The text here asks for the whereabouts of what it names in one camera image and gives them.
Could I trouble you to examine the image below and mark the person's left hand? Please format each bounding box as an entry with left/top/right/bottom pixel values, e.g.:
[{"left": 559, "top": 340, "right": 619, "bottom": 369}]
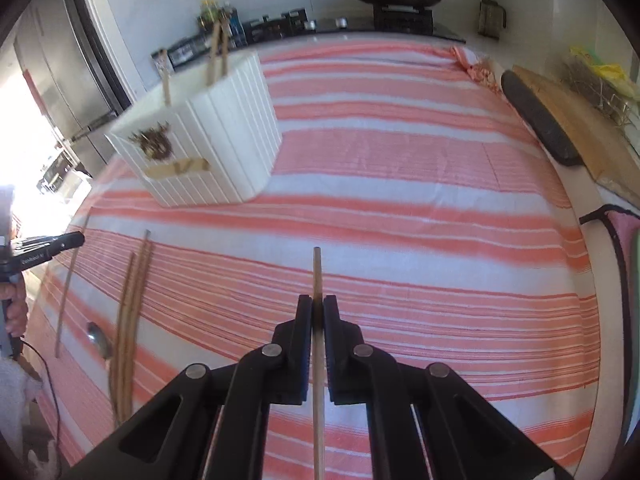
[{"left": 4, "top": 280, "right": 27, "bottom": 339}]

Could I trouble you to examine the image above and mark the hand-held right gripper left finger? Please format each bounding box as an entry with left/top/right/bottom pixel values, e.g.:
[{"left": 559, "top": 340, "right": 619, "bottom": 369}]
[{"left": 60, "top": 294, "right": 315, "bottom": 480}]

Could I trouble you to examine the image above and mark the dark sauce bottle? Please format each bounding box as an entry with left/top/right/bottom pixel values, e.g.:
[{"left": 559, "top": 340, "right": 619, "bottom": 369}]
[{"left": 222, "top": 2, "right": 242, "bottom": 46}]

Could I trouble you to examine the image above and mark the black gas stove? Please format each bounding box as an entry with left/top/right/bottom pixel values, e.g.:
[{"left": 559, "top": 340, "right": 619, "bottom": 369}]
[{"left": 242, "top": 4, "right": 467, "bottom": 45}]

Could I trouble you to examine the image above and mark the metal spoon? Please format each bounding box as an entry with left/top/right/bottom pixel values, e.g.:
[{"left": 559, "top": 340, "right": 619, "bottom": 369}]
[{"left": 86, "top": 321, "right": 115, "bottom": 360}]

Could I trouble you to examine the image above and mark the pink striped tablecloth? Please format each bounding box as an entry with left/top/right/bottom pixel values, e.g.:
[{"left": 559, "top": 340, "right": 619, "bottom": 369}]
[{"left": 27, "top": 42, "right": 601, "bottom": 480}]

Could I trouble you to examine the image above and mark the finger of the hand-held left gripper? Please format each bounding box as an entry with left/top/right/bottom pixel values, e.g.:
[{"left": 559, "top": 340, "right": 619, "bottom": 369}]
[{"left": 15, "top": 231, "right": 86, "bottom": 257}]

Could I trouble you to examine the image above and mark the black cable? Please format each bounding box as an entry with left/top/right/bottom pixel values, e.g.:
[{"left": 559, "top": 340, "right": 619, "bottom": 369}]
[{"left": 20, "top": 337, "right": 63, "bottom": 478}]

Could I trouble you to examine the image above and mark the wooden cutting board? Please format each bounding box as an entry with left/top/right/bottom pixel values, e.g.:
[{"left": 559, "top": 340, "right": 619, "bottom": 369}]
[{"left": 512, "top": 64, "right": 640, "bottom": 206}]

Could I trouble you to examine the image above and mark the black door frame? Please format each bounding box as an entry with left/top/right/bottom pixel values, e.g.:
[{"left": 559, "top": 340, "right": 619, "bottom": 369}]
[{"left": 60, "top": 0, "right": 135, "bottom": 111}]

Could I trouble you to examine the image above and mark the grey steel refrigerator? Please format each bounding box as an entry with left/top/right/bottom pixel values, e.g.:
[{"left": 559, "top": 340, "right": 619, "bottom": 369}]
[{"left": 14, "top": 0, "right": 123, "bottom": 176}]

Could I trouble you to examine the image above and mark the white ribbed utensil holder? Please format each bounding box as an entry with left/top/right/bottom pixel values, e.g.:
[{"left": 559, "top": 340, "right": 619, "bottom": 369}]
[{"left": 105, "top": 52, "right": 283, "bottom": 209}]

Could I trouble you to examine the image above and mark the wire basket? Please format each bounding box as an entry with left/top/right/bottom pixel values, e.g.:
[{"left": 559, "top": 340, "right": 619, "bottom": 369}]
[{"left": 560, "top": 52, "right": 640, "bottom": 126}]

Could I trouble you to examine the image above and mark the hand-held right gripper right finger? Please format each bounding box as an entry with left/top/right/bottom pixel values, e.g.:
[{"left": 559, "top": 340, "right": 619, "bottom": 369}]
[{"left": 322, "top": 294, "right": 576, "bottom": 480}]

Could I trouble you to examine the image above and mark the white cloth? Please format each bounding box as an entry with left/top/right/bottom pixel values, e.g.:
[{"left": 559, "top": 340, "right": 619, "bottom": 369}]
[{"left": 0, "top": 357, "right": 43, "bottom": 443}]

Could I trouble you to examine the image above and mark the green cap sauce bottle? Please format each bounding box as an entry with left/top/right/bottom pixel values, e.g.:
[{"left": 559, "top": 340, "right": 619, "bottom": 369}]
[{"left": 198, "top": 0, "right": 223, "bottom": 36}]

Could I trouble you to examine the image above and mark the yellow plastic bag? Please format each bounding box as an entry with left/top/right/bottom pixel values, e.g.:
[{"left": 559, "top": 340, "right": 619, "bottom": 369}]
[{"left": 570, "top": 45, "right": 633, "bottom": 96}]

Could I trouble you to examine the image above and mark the pink mat with black rim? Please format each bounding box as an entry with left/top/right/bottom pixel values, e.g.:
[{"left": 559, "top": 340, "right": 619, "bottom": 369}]
[{"left": 579, "top": 204, "right": 640, "bottom": 451}]

